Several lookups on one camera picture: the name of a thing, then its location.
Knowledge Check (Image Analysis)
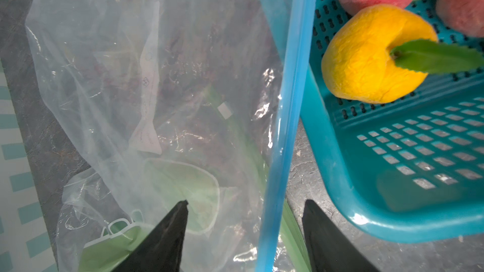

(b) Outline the clear blue zipper bag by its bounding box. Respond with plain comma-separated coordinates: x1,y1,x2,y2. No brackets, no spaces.
25,0,315,271

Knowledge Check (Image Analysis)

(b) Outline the clear bag green cartoon print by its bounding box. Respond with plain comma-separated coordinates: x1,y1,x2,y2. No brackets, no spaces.
56,158,313,272

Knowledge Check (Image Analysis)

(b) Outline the teal plastic perforated basket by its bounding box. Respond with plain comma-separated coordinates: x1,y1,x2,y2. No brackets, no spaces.
301,0,483,243

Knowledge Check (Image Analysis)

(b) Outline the yellow peach with leaf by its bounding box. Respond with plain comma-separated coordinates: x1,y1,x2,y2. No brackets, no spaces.
321,4,484,105

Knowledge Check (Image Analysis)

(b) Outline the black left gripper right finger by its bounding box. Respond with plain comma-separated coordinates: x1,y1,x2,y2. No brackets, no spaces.
302,199,378,271

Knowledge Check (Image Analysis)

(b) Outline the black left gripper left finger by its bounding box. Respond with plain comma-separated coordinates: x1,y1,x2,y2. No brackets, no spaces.
113,200,189,272

